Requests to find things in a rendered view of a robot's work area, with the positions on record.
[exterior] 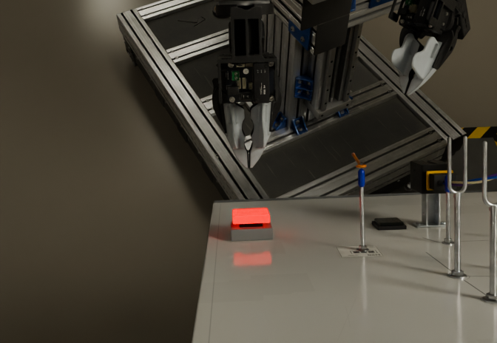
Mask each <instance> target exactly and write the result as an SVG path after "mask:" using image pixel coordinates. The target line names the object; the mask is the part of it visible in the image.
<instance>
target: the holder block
mask: <svg viewBox="0 0 497 343"><path fill-rule="evenodd" d="M413 170H414V171H413ZM444 170H447V163H446V162H443V161H440V160H428V161H427V162H424V161H422V160H419V161H411V162H410V188H411V189H413V190H415V191H417V192H419V193H421V194H444V193H446V191H445V190H430V191H428V190H426V176H425V172H426V171H444Z"/></svg>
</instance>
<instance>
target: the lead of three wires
mask: <svg viewBox="0 0 497 343"><path fill-rule="evenodd" d="M493 179H497V173H496V174H491V175H488V176H487V181H490V180H493ZM477 183H482V177H481V178H476V179H471V180H468V181H467V185H471V184H477ZM452 186H463V181H452Z"/></svg>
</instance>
